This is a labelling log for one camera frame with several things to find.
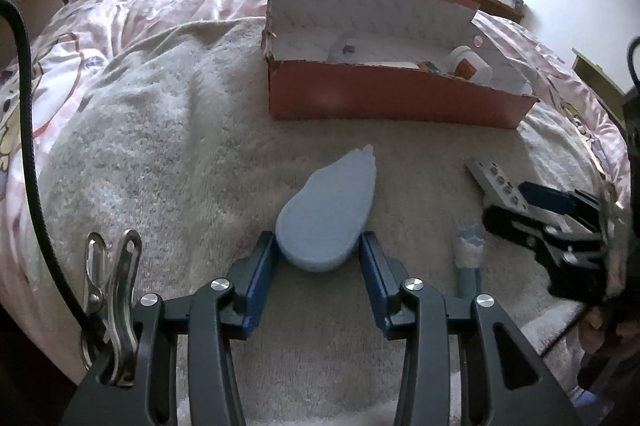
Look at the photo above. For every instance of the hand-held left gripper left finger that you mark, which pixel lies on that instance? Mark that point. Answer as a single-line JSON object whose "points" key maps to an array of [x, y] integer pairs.
{"points": [[260, 278]]}

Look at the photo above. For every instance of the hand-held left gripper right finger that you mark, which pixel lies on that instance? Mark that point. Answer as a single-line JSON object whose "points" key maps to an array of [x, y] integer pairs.
{"points": [[374, 278]]}

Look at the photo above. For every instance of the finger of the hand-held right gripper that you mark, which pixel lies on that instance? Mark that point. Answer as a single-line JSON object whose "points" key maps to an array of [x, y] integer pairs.
{"points": [[545, 198], [520, 226]]}

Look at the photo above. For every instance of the blue-grey oval bottle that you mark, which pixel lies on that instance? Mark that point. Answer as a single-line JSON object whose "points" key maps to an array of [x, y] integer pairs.
{"points": [[330, 211]]}

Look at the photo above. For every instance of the white plastic jar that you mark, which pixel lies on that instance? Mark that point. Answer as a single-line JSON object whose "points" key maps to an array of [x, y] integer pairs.
{"points": [[470, 65]]}

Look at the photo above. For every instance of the red cardboard box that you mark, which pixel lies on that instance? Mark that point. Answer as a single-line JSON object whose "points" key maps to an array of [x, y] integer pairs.
{"points": [[390, 91]]}

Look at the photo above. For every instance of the person's right hand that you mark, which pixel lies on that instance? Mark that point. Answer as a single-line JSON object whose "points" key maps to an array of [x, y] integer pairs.
{"points": [[600, 331]]}

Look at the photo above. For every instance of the grey tube with white label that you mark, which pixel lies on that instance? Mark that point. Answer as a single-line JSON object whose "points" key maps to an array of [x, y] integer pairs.
{"points": [[467, 251]]}

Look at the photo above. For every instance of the olive green board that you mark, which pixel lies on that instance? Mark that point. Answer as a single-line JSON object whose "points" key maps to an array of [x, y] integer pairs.
{"points": [[597, 76]]}

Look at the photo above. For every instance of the white fleece blanket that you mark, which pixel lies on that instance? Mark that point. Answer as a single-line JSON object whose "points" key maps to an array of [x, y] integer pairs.
{"points": [[200, 156]]}

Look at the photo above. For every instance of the metal spring clip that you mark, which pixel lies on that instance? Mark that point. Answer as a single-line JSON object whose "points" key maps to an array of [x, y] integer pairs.
{"points": [[112, 301]]}

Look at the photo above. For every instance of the small colourful block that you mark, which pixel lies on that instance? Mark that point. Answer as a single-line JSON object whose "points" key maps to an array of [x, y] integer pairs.
{"points": [[429, 66]]}

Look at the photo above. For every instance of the pink printed quilt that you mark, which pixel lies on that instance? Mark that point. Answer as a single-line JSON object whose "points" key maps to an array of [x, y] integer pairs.
{"points": [[125, 6]]}

